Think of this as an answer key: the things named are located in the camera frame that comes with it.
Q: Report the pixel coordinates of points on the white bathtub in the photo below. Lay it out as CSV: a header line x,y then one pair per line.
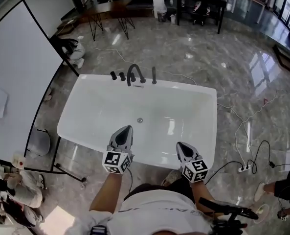
x,y
98,106

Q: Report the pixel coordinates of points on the black faucet knob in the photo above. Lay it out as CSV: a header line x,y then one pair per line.
x,y
122,76
113,76
133,77

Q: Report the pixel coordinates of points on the dark floor platform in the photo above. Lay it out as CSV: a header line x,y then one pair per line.
x,y
287,60

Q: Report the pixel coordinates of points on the white box with red button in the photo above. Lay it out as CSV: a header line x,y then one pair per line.
x,y
18,161

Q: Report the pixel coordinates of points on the person's left forearm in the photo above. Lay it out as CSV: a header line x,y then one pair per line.
x,y
105,192

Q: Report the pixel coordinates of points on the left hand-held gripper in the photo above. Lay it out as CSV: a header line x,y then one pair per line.
x,y
115,161

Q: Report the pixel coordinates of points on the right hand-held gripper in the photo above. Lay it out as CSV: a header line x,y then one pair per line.
x,y
194,171

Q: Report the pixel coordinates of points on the wooden table with hairpin legs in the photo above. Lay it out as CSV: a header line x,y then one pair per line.
x,y
110,7

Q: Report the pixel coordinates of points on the person's black shorts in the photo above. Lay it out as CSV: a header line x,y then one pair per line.
x,y
144,188

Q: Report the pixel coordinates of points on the person's right forearm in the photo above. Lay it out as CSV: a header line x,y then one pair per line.
x,y
199,192

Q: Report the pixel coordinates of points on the pink and white round dish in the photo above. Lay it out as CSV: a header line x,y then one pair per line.
x,y
262,210

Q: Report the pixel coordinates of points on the person's white t-shirt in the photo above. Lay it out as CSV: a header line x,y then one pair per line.
x,y
154,212

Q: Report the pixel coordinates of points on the person's shoe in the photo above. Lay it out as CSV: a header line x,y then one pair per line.
x,y
170,177

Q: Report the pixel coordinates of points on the grey round seat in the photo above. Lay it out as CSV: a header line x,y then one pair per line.
x,y
39,143

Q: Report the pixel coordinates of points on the white power strip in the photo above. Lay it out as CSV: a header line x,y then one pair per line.
x,y
246,168

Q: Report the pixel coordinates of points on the white board with black frame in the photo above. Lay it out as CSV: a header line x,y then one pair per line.
x,y
17,70

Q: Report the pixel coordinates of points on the black chest rig mount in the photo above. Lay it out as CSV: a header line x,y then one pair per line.
x,y
228,226

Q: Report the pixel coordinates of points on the black phone on mount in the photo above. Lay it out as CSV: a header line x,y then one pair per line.
x,y
223,208

